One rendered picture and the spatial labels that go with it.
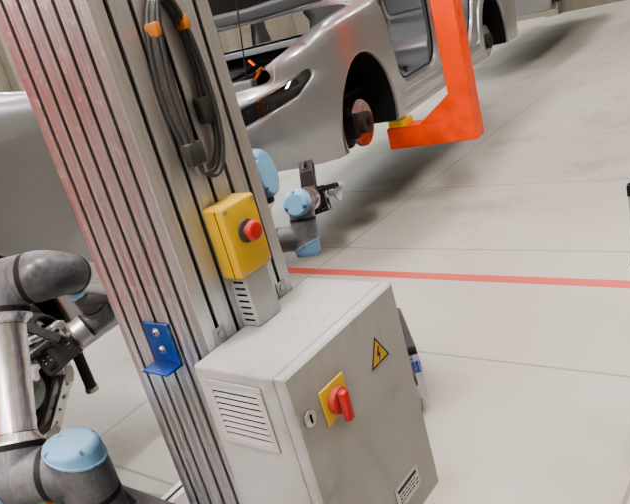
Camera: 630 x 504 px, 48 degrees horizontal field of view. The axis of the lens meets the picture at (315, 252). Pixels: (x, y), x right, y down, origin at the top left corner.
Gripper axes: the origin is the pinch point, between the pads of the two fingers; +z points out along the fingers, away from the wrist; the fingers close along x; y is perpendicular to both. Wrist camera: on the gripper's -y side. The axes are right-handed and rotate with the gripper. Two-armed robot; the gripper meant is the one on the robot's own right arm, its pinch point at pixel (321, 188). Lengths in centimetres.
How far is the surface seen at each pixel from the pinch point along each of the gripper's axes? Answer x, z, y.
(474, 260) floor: 27, 216, 68
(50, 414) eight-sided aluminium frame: -113, -16, 48
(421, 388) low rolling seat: 1, 62, 91
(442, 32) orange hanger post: 45, 274, -79
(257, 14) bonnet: -77, 283, -137
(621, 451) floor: 69, 33, 120
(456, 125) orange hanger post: 36, 291, -17
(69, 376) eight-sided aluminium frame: -105, -11, 37
